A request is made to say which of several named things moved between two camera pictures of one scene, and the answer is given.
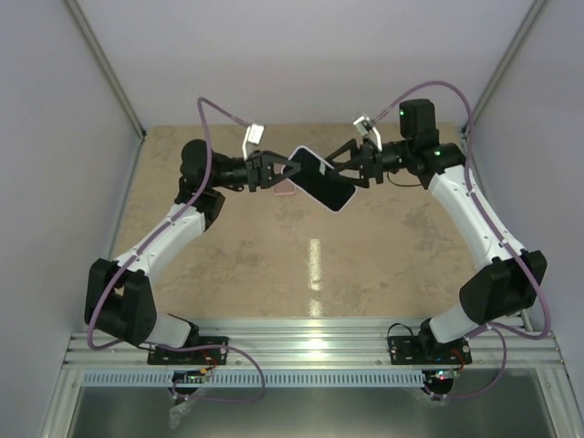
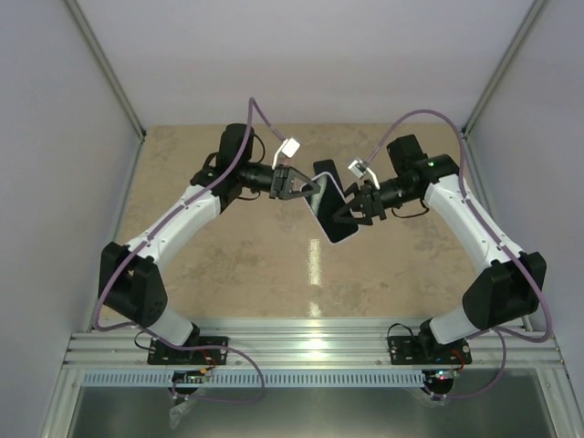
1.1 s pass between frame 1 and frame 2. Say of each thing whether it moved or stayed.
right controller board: stayed
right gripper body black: moved
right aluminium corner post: stayed
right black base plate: stayed
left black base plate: stayed
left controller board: stayed
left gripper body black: moved
